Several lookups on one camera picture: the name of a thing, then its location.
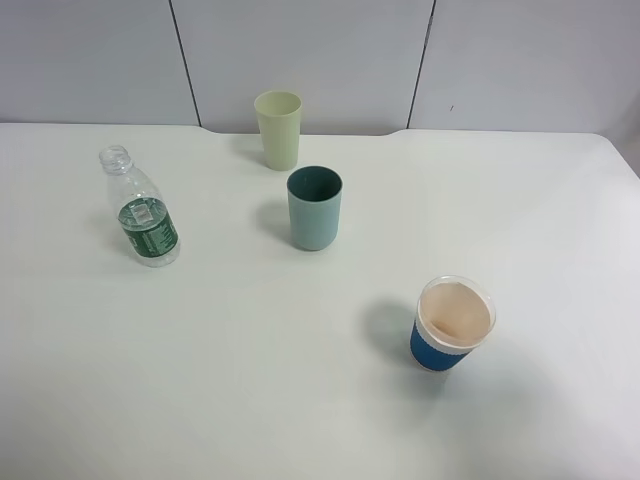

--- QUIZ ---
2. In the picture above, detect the teal plastic cup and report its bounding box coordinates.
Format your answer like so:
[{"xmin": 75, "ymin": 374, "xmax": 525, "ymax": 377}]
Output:
[{"xmin": 286, "ymin": 165, "xmax": 343, "ymax": 251}]

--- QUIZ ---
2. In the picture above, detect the clear bottle green label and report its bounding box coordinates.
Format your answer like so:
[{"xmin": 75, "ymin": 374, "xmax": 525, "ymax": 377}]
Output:
[{"xmin": 99, "ymin": 145, "xmax": 180, "ymax": 268}]

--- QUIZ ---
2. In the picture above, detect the pale yellow plastic cup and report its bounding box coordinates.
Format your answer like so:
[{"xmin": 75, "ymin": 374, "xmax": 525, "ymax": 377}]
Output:
[{"xmin": 254, "ymin": 91, "xmax": 302, "ymax": 171}]

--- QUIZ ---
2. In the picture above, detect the blue sleeve paper cup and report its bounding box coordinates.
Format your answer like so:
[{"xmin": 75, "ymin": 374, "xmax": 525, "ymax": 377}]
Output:
[{"xmin": 409, "ymin": 275, "xmax": 496, "ymax": 372}]

